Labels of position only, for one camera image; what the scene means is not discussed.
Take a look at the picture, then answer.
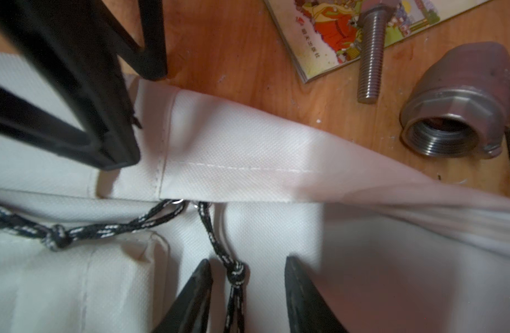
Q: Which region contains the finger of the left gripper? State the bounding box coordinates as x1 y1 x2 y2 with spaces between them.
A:
0 1 140 171
102 0 167 80

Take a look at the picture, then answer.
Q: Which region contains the steel bolt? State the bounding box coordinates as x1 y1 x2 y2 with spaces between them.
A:
357 0 399 104

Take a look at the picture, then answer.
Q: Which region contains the green history comic book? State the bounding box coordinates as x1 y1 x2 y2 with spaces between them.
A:
262 0 493 84

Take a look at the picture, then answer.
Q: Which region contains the metal pipe elbow fitting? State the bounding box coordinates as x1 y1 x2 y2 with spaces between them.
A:
400 42 510 159

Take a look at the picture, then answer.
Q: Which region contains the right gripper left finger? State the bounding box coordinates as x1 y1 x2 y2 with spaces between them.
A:
152 259 213 333

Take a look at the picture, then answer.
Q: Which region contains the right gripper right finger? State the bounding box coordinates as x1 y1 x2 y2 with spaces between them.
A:
284 256 348 333

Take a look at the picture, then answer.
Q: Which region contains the white student backpack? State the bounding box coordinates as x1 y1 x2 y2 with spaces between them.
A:
0 51 510 333

